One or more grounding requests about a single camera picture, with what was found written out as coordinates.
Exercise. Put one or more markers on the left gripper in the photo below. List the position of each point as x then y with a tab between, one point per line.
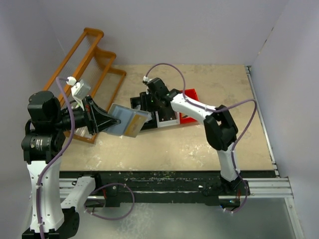
99	119

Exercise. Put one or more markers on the grey card holder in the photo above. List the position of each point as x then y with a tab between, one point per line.
123	113

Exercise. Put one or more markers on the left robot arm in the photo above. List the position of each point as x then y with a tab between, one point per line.
49	220

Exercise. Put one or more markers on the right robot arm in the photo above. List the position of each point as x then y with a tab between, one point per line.
220	128

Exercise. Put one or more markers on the gold card in holder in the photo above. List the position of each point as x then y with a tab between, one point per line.
135	125

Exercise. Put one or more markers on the black cards in white bin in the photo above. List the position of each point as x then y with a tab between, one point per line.
166	115

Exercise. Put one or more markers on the black plastic bin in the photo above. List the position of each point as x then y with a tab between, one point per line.
146	109

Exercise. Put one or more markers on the orange wooden rack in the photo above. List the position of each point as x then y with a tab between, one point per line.
82	74

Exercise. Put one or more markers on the white plastic bin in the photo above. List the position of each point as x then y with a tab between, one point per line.
167	123

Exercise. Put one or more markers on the red plastic bin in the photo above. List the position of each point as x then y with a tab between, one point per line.
185	116

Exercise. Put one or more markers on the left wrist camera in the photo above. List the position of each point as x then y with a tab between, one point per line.
79	90

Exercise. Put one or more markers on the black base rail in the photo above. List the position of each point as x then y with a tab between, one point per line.
189	187

